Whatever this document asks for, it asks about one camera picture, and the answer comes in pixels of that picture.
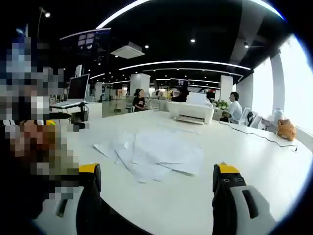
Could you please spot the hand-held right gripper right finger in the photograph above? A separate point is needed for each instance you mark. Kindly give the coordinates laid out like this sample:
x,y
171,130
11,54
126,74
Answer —
x,y
227,200

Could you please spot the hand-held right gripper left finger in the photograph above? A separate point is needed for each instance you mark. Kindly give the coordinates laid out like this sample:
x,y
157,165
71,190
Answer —
x,y
89,195

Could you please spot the stack of white printing papers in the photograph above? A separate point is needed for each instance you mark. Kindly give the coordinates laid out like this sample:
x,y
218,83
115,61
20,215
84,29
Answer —
x,y
161,151

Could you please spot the white table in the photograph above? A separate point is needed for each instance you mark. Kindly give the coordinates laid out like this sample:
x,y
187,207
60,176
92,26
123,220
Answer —
x,y
244,166

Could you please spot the white office chair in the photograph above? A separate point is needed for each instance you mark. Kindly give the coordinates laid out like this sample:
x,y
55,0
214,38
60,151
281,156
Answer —
x,y
247,116

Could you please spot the hanging display screen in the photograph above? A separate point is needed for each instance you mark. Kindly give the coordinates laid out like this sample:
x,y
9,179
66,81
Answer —
x,y
97,44

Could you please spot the orange plush toy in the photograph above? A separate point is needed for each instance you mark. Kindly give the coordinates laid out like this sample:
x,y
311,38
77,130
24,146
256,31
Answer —
x,y
286,129

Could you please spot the white printer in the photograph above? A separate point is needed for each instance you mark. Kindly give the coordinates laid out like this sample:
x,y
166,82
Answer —
x,y
193,111

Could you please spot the green potted plant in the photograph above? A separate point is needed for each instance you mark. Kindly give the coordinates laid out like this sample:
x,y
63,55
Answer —
x,y
222,104

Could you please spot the white bottle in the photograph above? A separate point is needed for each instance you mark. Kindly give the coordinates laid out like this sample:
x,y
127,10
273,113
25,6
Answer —
x,y
278,115

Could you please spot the ceiling air conditioner unit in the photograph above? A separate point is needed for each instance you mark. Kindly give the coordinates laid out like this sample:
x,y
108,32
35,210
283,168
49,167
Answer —
x,y
127,51

